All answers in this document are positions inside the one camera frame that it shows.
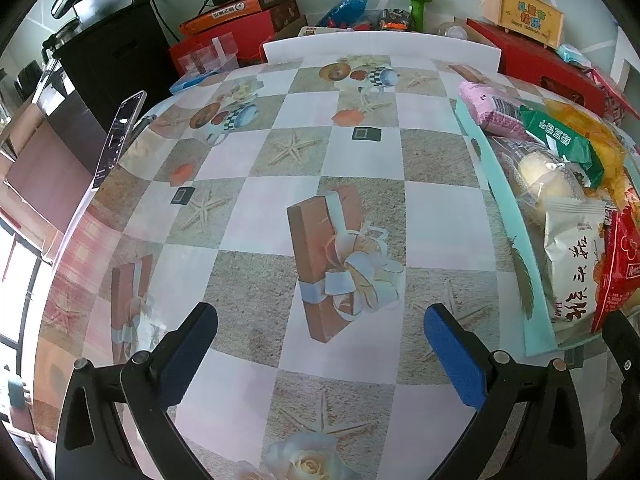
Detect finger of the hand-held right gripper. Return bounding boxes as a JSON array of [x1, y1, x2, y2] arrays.
[[602, 307, 640, 386], [608, 385, 640, 457]]

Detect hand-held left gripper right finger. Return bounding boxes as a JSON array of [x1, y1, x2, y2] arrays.
[[423, 302, 587, 480]]

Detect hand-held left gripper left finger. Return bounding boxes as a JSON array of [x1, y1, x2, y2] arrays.
[[54, 301, 219, 480]]

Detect red snack packet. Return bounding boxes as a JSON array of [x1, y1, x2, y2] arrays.
[[591, 209, 640, 334]]

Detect large cream orange snack packet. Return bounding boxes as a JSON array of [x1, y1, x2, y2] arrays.
[[543, 196, 622, 332]]

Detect white tray with teal rim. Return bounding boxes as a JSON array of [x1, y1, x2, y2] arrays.
[[454, 94, 640, 357]]

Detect yellow snack packet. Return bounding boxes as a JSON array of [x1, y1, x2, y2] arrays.
[[544, 99, 632, 212]]

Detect round bread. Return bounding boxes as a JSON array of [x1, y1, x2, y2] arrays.
[[514, 151, 587, 217]]

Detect green snack packet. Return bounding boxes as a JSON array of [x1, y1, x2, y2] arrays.
[[519, 106, 607, 189]]

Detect pink snack packet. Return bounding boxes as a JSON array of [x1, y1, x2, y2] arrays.
[[459, 80, 532, 139]]

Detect brown side table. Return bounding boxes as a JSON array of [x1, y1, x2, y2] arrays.
[[0, 66, 102, 233]]

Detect red printed bag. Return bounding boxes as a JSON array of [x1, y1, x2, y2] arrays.
[[589, 66, 640, 122]]

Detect blue flat packet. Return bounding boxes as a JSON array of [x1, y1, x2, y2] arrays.
[[169, 69, 227, 94]]

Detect white shelf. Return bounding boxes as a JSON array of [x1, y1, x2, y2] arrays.
[[611, 34, 640, 92]]

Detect red crate box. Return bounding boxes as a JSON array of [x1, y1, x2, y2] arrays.
[[466, 18, 607, 112]]

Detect light blue packet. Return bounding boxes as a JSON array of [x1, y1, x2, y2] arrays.
[[556, 43, 594, 69]]

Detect clear plastic box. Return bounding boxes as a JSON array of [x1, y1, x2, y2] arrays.
[[176, 34, 239, 74]]

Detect red gift box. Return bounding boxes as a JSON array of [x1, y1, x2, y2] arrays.
[[169, 9, 282, 79]]

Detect white cardboard box of items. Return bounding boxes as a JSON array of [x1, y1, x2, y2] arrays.
[[261, 29, 502, 77]]

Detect clear tape roll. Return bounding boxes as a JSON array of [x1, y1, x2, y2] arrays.
[[439, 21, 469, 42]]

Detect orange flat box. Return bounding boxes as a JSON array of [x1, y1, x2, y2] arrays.
[[179, 0, 262, 37]]

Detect silver pot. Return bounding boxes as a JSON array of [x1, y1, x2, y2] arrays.
[[41, 16, 82, 57]]

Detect colourful toy pile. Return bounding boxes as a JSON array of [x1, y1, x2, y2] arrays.
[[366, 6, 417, 32]]

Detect green dumbbell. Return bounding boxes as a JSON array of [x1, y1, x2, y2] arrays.
[[403, 0, 434, 32]]

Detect dark brown box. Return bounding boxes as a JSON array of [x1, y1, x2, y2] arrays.
[[244, 0, 302, 27]]

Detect blue plastic bottle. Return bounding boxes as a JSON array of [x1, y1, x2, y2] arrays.
[[316, 0, 374, 27]]

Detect yellow wooden box with handle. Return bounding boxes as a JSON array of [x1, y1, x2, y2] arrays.
[[479, 0, 566, 52]]

